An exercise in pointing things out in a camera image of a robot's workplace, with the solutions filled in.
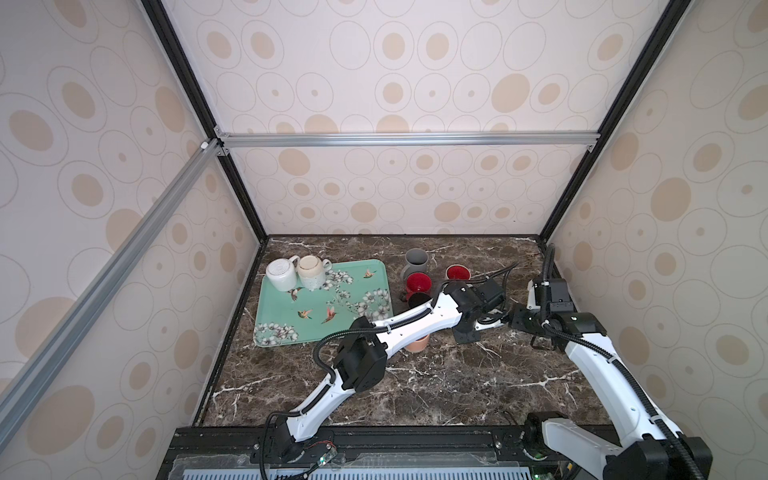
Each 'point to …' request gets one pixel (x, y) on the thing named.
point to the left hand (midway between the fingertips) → (474, 328)
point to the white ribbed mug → (281, 273)
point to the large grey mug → (416, 261)
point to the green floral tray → (355, 290)
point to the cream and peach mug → (418, 345)
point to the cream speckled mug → (311, 271)
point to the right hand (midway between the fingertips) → (518, 314)
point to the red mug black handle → (417, 282)
